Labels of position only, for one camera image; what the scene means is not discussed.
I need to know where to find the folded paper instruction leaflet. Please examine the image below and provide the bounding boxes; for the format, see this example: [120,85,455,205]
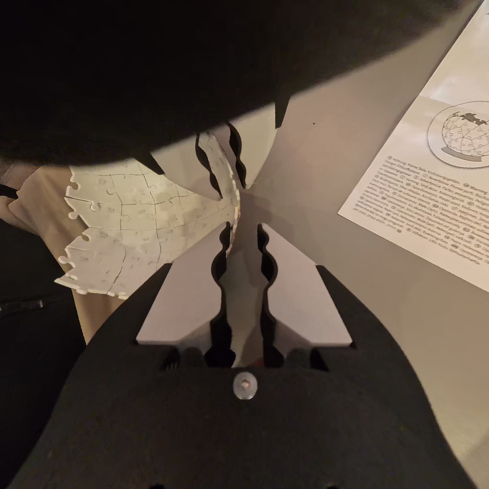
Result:
[338,0,489,293]

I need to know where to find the partly built white puzzle ball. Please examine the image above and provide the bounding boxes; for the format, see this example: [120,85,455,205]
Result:
[54,132,242,300]

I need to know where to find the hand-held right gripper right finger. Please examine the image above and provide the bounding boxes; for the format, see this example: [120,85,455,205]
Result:
[257,223,353,365]

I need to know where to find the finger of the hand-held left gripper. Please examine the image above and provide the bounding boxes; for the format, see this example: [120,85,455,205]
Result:
[151,132,225,200]
[227,104,277,189]

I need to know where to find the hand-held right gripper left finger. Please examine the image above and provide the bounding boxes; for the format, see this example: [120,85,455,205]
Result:
[135,222,234,365]

